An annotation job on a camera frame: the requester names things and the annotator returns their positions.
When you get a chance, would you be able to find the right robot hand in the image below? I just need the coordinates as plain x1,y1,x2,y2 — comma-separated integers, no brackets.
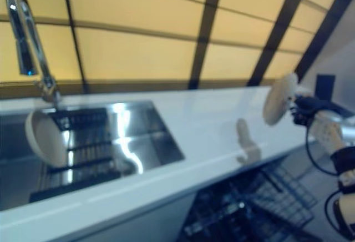
290,95,342,126

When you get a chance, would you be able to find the beige round plate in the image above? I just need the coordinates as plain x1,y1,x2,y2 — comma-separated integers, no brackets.
262,73,300,126
24,109,69,168

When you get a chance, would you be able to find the black built-in dishwasher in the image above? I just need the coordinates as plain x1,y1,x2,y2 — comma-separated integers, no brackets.
177,153,320,242

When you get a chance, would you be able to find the black laptop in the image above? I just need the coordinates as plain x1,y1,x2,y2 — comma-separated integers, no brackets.
316,74,352,113

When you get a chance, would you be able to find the stainless steel sink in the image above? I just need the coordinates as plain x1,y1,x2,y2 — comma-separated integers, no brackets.
0,100,185,203

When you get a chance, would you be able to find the white cabinet door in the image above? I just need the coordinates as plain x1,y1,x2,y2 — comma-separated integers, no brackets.
62,191,198,242

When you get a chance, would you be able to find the black dish drying rack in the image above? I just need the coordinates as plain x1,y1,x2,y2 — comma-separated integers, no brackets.
29,107,131,203

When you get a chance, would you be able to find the chrome kitchen faucet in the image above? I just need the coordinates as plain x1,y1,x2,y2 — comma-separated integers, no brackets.
5,0,62,107

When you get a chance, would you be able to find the black wire dishwasher rack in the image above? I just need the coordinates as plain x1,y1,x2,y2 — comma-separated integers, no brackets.
194,157,320,242

